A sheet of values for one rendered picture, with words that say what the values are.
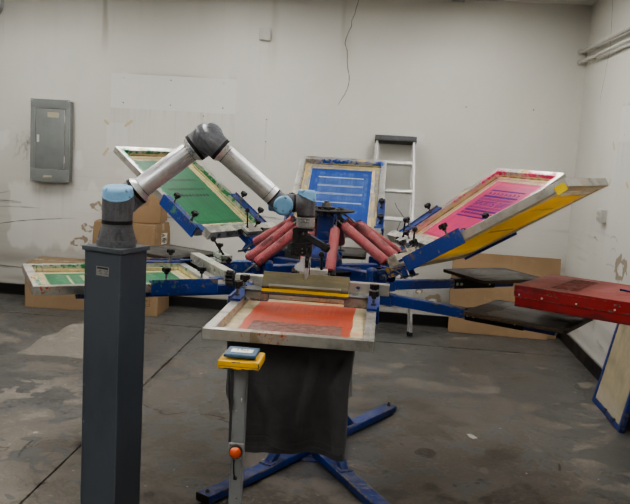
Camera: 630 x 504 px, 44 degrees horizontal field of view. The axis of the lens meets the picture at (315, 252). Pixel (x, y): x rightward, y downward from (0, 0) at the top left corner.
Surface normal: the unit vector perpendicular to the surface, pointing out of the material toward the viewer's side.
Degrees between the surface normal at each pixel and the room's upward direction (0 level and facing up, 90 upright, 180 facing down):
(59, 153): 90
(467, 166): 90
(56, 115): 90
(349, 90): 90
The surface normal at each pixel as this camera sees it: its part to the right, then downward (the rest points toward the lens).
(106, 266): -0.38, 0.11
